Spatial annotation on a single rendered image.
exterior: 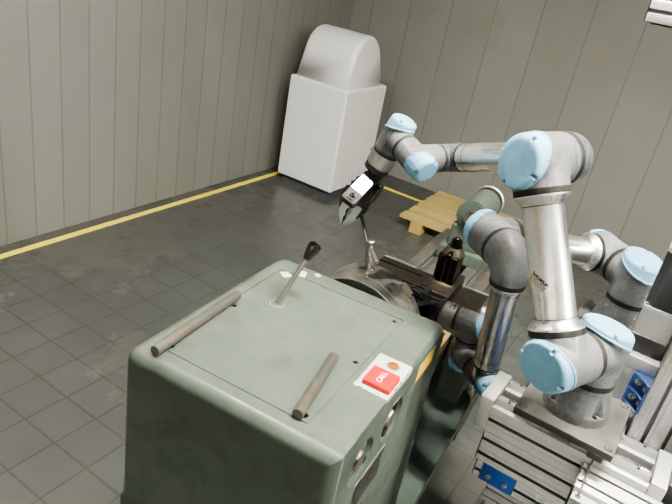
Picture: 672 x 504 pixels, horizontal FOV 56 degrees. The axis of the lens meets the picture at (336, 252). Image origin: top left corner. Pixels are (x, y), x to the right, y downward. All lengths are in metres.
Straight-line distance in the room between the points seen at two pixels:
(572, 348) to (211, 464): 0.74
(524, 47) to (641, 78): 0.97
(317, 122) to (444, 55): 1.40
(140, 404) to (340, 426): 0.41
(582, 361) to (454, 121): 4.86
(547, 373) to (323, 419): 0.47
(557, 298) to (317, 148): 4.30
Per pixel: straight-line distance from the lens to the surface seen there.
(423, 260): 2.74
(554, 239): 1.33
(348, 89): 5.32
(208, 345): 1.31
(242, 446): 1.20
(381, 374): 1.29
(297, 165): 5.64
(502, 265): 1.66
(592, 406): 1.52
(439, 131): 6.15
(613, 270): 1.95
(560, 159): 1.34
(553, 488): 1.66
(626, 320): 1.95
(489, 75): 5.93
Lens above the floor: 2.02
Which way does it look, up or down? 26 degrees down
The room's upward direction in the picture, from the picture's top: 11 degrees clockwise
